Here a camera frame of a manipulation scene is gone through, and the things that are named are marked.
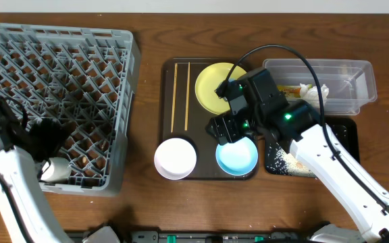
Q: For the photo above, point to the black food waste tray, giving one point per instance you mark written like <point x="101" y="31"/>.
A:
<point x="345" y="130"/>

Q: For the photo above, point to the white tissue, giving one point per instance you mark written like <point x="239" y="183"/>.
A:
<point x="310" y="94"/>

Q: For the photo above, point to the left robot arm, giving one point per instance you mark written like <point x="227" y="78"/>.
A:
<point x="23" y="206"/>

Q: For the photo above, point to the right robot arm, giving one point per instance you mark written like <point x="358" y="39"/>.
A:
<point x="257" y="107"/>

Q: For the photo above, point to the dark brown serving tray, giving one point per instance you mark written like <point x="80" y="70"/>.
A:
<point x="206" y="167"/>

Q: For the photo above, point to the wooden chopstick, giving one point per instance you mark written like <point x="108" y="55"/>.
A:
<point x="187" y="103"/>
<point x="174" y="96"/>

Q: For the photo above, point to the clear plastic bin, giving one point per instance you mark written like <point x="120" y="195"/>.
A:
<point x="351" y="82"/>

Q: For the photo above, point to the rice pile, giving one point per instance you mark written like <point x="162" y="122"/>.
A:
<point x="278" y="162"/>

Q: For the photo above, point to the light blue bowl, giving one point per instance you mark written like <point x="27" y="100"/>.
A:
<point x="239" y="158"/>

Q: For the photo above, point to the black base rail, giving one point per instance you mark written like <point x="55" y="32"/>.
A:
<point x="324" y="232"/>

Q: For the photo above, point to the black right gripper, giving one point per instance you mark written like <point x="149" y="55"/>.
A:
<point x="224" y="128"/>

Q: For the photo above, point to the yellow round plate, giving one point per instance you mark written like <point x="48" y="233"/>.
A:
<point x="207" y="82"/>

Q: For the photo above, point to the green snack wrapper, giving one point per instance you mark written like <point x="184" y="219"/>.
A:
<point x="290" y="91"/>

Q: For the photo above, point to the grey dishwasher rack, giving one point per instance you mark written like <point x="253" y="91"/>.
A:
<point x="83" y="78"/>

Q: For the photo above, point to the white cup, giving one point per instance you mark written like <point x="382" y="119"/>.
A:
<point x="55" y="170"/>

